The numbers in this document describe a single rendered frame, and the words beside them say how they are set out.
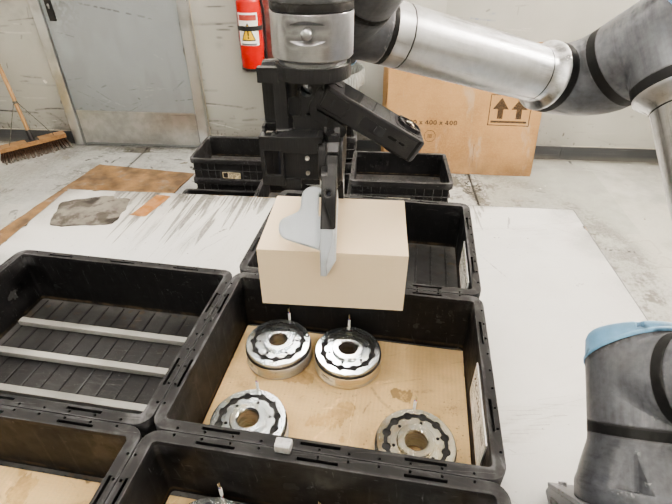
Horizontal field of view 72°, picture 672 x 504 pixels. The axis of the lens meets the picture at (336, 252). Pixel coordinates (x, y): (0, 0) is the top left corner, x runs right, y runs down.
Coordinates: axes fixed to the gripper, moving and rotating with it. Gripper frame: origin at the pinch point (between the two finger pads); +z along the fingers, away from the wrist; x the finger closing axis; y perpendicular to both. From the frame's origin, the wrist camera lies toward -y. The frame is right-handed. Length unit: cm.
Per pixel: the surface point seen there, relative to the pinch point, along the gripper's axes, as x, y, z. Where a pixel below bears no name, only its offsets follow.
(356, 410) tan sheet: 3.9, -3.2, 26.7
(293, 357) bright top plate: -2.5, 6.8, 23.5
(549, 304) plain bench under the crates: -37, -45, 40
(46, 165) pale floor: -245, 228, 110
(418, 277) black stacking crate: -28.3, -14.1, 27.0
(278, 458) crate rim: 17.9, 4.8, 16.7
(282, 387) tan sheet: 0.7, 8.1, 26.7
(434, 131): -263, -45, 84
